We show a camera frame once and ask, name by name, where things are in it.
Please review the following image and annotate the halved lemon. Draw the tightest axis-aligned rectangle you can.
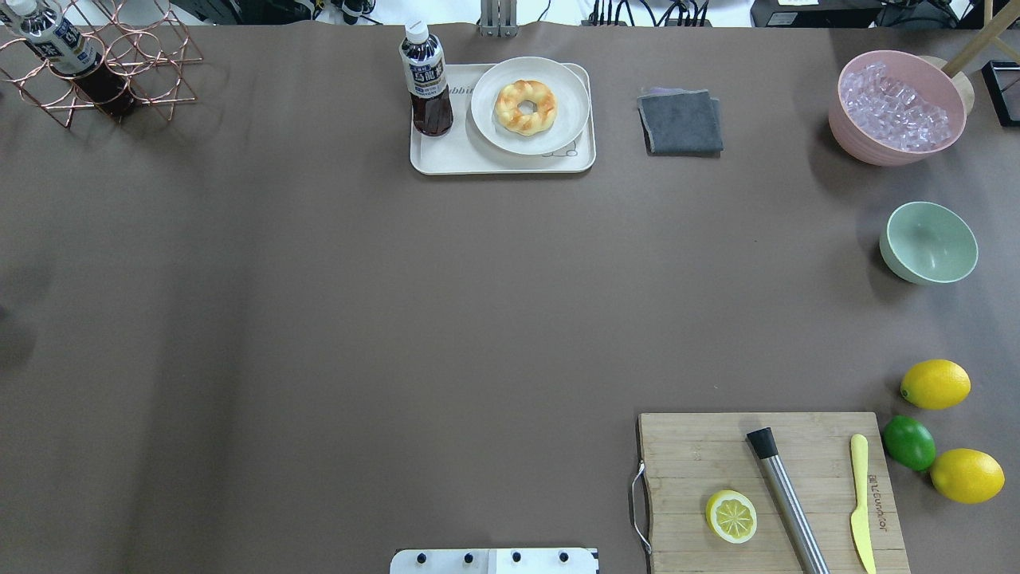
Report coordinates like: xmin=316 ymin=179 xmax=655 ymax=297
xmin=704 ymin=489 xmax=758 ymax=545

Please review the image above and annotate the yellow plastic knife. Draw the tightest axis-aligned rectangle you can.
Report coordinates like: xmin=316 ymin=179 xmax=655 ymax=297
xmin=849 ymin=434 xmax=877 ymax=574

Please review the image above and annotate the yellow lemon upper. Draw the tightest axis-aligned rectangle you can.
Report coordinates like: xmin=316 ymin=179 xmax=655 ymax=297
xmin=900 ymin=359 xmax=971 ymax=410

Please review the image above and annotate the grey folded cloth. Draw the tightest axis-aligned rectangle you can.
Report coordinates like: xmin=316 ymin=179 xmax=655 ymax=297
xmin=638 ymin=87 xmax=724 ymax=156

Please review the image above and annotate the white round plate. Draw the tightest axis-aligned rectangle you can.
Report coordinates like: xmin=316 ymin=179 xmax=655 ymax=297
xmin=470 ymin=56 xmax=590 ymax=155

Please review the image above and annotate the copper wire bottle rack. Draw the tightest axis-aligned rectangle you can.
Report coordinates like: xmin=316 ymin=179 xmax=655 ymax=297
xmin=2 ymin=1 xmax=204 ymax=128

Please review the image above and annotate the pink bowl of ice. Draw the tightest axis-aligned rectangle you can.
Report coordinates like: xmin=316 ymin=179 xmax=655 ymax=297
xmin=828 ymin=50 xmax=967 ymax=166

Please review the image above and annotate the tea bottle in rack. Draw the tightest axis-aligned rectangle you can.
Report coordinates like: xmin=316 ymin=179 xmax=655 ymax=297
xmin=5 ymin=1 xmax=135 ymax=119

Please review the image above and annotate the cream rectangular tray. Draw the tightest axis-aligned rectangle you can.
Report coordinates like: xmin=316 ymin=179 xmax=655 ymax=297
xmin=409 ymin=63 xmax=597 ymax=177

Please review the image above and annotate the yellow lemon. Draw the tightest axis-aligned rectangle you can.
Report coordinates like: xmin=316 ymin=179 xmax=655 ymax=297
xmin=929 ymin=448 xmax=1005 ymax=504
xmin=900 ymin=359 xmax=971 ymax=410

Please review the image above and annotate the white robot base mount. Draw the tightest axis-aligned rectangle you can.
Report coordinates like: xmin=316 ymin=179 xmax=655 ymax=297
xmin=389 ymin=546 xmax=600 ymax=573

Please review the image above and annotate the dark tea bottle on tray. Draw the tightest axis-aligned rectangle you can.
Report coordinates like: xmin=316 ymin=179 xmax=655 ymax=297
xmin=398 ymin=19 xmax=454 ymax=136

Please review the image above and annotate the yellow lemon lower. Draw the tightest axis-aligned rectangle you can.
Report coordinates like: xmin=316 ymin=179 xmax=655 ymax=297
xmin=929 ymin=448 xmax=1005 ymax=504

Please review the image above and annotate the green lime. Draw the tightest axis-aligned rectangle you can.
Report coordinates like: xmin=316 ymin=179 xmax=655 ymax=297
xmin=881 ymin=415 xmax=937 ymax=472

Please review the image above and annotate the mint green bowl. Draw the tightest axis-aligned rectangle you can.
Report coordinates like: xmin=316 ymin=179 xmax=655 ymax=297
xmin=879 ymin=201 xmax=979 ymax=285

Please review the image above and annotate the wooden cutting board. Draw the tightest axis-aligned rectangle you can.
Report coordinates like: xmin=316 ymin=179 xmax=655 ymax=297
xmin=638 ymin=413 xmax=911 ymax=573

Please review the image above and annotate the steel muddler black tip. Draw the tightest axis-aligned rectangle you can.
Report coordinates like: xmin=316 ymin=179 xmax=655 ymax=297
xmin=747 ymin=427 xmax=830 ymax=573

